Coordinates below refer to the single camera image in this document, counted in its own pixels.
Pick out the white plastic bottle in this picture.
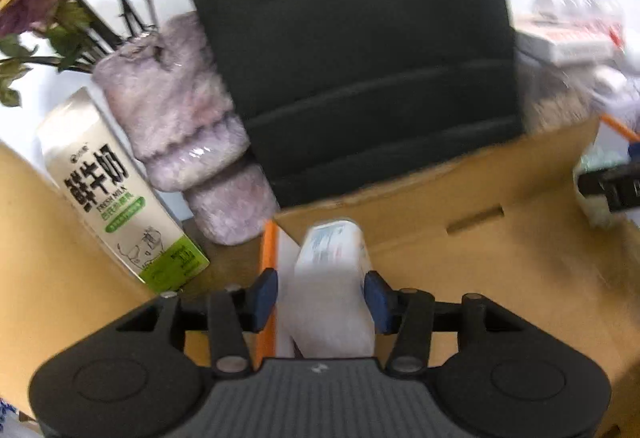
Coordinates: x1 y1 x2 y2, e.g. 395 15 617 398
288 219 375 358

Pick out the red cardboard box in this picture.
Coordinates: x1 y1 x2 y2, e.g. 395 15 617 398
260 117 639 437

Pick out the water bottle pack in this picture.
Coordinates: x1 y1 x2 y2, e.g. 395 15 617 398
515 0 625 68

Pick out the yellow thermos jug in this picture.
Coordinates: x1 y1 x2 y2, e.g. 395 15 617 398
1 146 153 413

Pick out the fresh milk carton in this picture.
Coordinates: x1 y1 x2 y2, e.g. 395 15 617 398
40 88 209 293

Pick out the purple textured vase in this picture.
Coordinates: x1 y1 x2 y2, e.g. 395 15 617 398
92 12 279 245

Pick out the black paper bag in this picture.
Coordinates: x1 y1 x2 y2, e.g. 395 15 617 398
193 0 523 207

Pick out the dried flower bouquet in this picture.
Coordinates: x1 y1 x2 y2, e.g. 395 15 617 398
0 0 162 108

